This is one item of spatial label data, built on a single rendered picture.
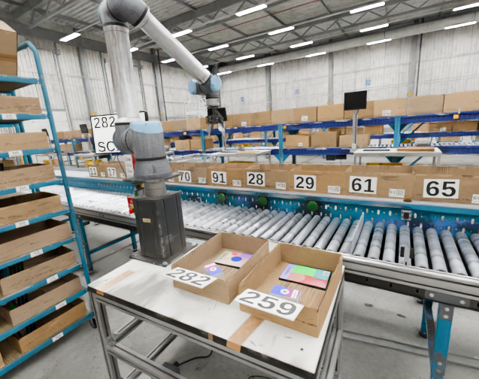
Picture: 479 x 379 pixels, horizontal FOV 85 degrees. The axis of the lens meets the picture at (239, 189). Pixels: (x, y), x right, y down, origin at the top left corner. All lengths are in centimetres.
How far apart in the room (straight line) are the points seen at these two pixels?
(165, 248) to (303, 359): 82
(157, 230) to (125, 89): 72
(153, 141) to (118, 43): 51
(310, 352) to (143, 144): 106
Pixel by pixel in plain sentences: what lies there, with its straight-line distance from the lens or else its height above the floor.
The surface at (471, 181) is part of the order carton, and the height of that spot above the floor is 102.
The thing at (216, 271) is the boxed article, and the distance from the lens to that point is 117.
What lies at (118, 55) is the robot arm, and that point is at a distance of 154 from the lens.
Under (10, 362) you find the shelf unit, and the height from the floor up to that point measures 14.
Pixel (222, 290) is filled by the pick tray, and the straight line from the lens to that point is 104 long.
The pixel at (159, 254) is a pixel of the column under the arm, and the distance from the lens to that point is 143.
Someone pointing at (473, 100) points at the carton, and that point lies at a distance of 642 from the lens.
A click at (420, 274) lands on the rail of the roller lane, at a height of 73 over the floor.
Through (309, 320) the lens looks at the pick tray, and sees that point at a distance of 91.
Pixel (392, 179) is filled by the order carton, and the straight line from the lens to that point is 186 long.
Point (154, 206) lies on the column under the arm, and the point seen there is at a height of 104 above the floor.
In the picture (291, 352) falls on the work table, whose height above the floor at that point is 75.
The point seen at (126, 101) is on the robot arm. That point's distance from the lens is 150.
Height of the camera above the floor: 139
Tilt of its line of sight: 14 degrees down
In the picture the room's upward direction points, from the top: 4 degrees counter-clockwise
